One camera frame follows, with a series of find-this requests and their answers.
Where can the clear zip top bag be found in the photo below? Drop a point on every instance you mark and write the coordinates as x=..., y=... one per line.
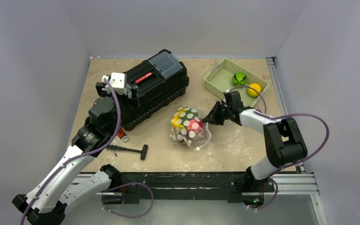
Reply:
x=180, y=136

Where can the green toy ball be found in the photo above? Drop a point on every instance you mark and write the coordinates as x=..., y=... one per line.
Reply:
x=239, y=79

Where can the yellow toy banana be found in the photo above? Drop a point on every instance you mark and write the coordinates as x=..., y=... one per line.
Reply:
x=177, y=122

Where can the red adjustable wrench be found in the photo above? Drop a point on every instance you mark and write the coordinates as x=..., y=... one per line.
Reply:
x=122, y=135

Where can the green toy pepper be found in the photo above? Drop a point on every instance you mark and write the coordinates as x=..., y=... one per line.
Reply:
x=188, y=113

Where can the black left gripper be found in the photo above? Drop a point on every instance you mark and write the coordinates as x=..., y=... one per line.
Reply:
x=101, y=86

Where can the black plastic toolbox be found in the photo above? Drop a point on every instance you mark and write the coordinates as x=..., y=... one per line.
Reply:
x=154, y=83

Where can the green plastic basket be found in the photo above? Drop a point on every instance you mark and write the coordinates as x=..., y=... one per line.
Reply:
x=220, y=78

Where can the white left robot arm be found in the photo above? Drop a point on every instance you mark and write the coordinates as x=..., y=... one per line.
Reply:
x=53, y=198

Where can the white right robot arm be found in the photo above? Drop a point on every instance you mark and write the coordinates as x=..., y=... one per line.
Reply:
x=284, y=143

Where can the yellow toy lemon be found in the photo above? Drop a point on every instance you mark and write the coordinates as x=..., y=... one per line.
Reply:
x=254, y=90

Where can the red toy apple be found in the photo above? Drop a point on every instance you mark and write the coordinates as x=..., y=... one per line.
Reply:
x=195, y=128

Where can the black rubber mallet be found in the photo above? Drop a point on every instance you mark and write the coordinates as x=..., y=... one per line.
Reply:
x=143, y=151

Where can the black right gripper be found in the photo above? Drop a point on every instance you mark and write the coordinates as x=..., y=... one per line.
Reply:
x=222, y=112

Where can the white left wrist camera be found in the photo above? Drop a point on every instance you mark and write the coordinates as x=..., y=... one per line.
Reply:
x=118, y=80

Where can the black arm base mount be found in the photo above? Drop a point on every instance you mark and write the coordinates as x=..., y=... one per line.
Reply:
x=132, y=187

